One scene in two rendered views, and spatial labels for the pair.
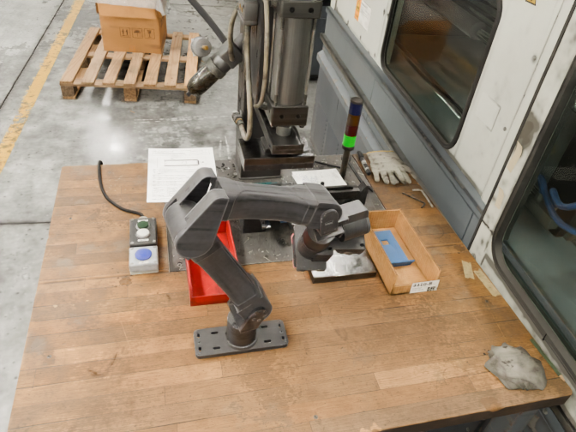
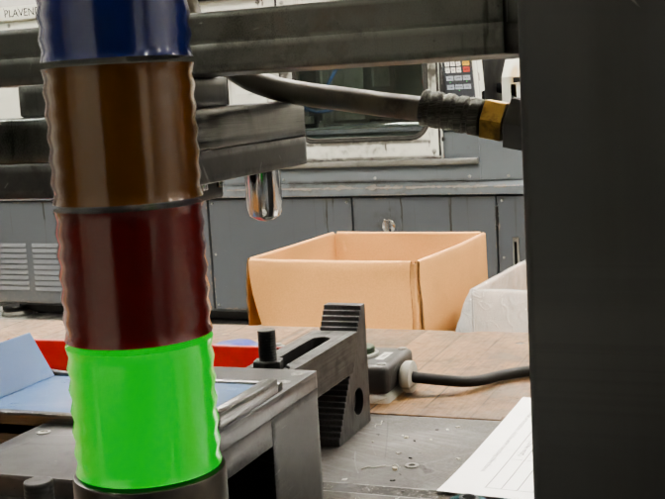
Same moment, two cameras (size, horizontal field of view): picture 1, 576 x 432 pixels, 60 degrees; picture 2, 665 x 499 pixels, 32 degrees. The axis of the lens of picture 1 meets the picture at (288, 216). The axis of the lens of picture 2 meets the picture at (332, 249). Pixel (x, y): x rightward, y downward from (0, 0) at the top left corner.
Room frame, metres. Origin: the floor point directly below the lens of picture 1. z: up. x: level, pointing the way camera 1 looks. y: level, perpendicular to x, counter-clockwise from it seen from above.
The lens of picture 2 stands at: (1.55, -0.35, 1.14)
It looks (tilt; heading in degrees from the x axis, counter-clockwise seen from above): 8 degrees down; 130
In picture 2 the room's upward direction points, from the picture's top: 3 degrees counter-clockwise
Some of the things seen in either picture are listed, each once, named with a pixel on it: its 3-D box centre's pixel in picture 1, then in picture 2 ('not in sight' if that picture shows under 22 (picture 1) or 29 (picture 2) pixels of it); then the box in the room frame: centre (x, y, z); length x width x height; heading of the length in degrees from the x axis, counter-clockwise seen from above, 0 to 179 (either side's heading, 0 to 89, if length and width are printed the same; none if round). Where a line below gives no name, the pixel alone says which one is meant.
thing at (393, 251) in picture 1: (390, 246); not in sight; (1.03, -0.29, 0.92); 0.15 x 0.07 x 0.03; 19
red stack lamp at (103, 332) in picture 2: (351, 129); (134, 269); (1.32, -0.15, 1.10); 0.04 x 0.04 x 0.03
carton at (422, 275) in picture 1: (396, 249); not in sight; (1.00, -0.30, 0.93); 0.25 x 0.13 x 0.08; 18
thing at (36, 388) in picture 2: not in sight; (106, 376); (1.07, 0.04, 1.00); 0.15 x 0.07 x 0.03; 18
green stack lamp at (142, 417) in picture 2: (349, 139); (144, 402); (1.32, -0.15, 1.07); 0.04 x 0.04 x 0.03
